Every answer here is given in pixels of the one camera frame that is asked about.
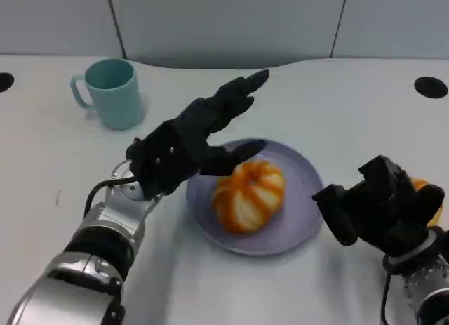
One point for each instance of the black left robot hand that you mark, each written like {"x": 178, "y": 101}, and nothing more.
{"x": 175, "y": 149}

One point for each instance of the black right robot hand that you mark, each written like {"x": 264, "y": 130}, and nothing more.
{"x": 382, "y": 209}

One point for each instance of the large orange white bread roll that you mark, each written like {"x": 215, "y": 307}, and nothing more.
{"x": 249, "y": 198}

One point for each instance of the small orange white bread roll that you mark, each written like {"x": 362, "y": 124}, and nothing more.
{"x": 419, "y": 183}

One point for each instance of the pale green mug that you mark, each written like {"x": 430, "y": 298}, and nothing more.
{"x": 117, "y": 102}

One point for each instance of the lilac plate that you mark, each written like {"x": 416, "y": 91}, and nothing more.
{"x": 301, "y": 184}

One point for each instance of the black table grommet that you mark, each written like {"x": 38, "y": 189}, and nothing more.
{"x": 5, "y": 82}
{"x": 430, "y": 87}

